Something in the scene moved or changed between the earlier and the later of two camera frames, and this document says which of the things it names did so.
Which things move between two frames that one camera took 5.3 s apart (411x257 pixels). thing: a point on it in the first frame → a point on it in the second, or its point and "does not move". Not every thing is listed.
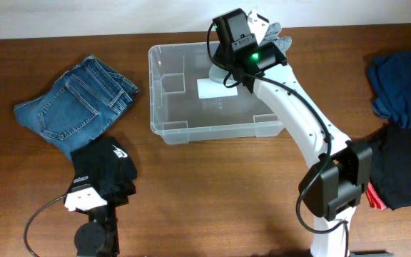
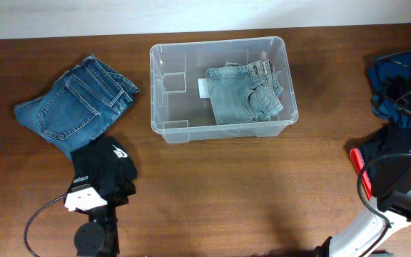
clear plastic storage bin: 185,103 does not move
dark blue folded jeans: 80,106 does not move
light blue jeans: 271,35 → 245,93
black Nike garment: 105,164 does not move
